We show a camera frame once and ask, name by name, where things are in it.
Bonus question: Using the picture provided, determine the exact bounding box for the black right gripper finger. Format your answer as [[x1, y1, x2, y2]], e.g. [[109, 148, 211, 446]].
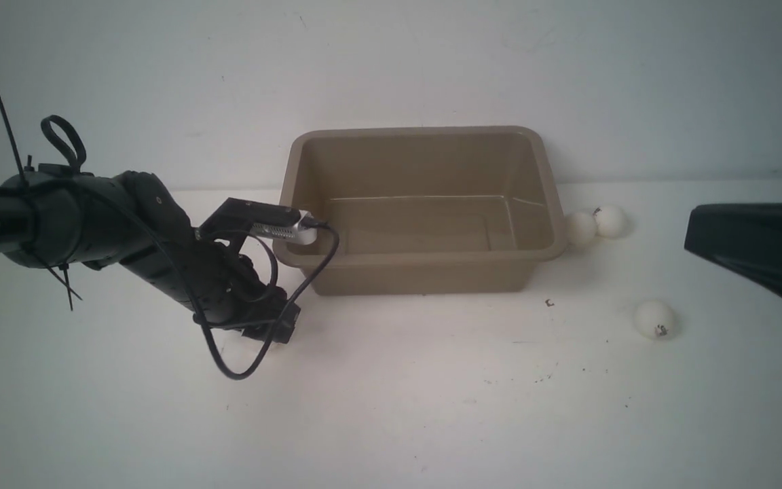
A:
[[684, 203, 782, 298]]

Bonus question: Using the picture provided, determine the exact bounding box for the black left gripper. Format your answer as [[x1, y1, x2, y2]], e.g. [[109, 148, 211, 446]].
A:
[[119, 171, 301, 344]]

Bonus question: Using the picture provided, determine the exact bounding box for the white ping-pong ball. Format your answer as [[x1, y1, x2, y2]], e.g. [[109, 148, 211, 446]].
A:
[[592, 205, 629, 239], [565, 211, 598, 248], [633, 300, 677, 340]]

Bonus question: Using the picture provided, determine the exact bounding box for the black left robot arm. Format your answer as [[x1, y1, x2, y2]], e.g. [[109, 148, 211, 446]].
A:
[[0, 170, 300, 344]]

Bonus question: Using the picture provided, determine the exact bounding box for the tan plastic storage bin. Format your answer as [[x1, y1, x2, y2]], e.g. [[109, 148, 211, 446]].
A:
[[280, 125, 568, 296]]

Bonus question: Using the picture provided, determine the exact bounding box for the black camera cable left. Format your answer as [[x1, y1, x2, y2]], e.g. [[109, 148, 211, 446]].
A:
[[187, 217, 341, 380]]

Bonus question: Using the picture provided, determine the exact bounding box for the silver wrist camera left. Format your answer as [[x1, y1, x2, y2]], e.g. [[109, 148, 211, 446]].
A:
[[200, 198, 318, 246]]

